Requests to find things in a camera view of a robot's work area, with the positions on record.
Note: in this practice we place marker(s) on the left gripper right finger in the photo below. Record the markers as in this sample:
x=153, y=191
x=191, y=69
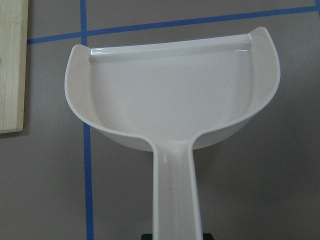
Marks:
x=207, y=236

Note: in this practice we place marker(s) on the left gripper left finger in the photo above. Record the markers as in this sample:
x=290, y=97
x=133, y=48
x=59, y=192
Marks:
x=147, y=237

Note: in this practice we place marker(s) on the beige plastic dustpan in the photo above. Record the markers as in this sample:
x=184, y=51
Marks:
x=171, y=99

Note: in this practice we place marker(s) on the bamboo cutting board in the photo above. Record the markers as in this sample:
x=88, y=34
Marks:
x=13, y=52

